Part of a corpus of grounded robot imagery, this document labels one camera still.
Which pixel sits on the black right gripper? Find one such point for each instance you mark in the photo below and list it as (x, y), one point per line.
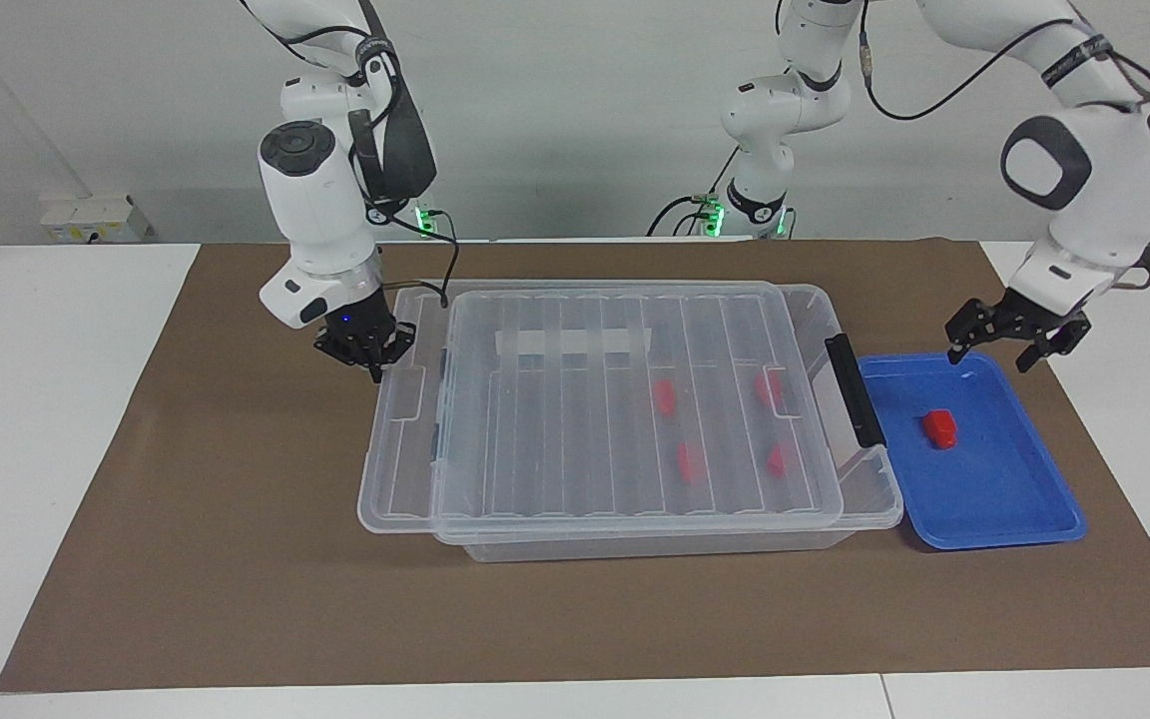
(360, 318)

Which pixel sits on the red block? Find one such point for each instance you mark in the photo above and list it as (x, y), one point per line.
(665, 398)
(780, 460)
(769, 389)
(691, 463)
(940, 427)

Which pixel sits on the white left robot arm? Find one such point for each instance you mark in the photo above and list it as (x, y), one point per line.
(1104, 170)

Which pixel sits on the clear plastic storage box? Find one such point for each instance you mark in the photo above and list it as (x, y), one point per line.
(874, 489)

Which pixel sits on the brown table mat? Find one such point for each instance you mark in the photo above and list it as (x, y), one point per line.
(236, 499)

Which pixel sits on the blue plastic tray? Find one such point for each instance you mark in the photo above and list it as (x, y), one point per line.
(994, 489)

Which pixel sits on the clear ribbed box lid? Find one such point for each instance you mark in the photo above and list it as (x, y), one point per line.
(535, 449)

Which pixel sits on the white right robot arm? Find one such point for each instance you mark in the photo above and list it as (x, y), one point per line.
(310, 200)

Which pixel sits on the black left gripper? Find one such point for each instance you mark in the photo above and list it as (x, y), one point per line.
(1034, 315)

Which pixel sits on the white wall power outlet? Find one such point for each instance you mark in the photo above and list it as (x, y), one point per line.
(96, 218)

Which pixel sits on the black box latch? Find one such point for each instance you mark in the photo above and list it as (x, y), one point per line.
(438, 399)
(855, 389)

